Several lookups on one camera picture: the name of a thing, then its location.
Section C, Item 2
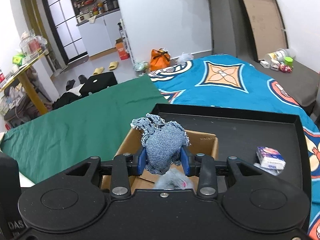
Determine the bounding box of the fluffy blue plush toy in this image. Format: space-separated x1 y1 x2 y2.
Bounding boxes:
153 168 194 190

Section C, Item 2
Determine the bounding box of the denim blue plush toy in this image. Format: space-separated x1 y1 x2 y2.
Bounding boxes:
131 113 190 175

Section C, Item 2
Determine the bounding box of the clear plastic bag item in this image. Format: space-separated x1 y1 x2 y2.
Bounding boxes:
253 163 282 176

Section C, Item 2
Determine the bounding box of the tissue pack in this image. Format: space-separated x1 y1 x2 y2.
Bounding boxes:
256 146 286 170

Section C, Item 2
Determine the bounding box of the black dice stool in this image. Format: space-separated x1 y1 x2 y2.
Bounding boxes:
79 72 118 97

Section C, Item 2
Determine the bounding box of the blue patterned blanket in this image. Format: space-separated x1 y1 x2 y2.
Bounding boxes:
149 55 319 239

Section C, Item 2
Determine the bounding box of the black plastic tray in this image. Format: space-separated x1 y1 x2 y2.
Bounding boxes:
151 103 311 196

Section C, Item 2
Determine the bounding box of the yellow slipper left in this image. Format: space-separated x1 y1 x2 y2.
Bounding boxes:
93 67 104 75

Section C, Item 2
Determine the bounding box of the yellow slipper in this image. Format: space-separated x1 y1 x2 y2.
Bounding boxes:
93 67 104 75
108 61 119 71

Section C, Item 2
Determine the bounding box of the yellow slipper right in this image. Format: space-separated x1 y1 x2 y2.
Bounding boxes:
108 61 119 71

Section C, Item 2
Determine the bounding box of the orange bag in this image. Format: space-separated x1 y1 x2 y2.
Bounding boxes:
149 48 171 71

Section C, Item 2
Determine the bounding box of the orange cardboard box on floor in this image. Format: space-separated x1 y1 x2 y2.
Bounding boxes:
116 38 130 60

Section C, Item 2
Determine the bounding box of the white kitchen cabinet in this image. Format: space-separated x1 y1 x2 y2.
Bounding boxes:
78 9 121 56

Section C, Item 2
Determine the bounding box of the grey door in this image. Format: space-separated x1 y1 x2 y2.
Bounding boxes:
209 0 249 59

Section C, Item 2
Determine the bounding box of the grey bench mattress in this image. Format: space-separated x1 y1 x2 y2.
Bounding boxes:
247 59 319 116

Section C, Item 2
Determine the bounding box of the leaning black framed board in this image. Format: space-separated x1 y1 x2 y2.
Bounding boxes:
238 0 288 62

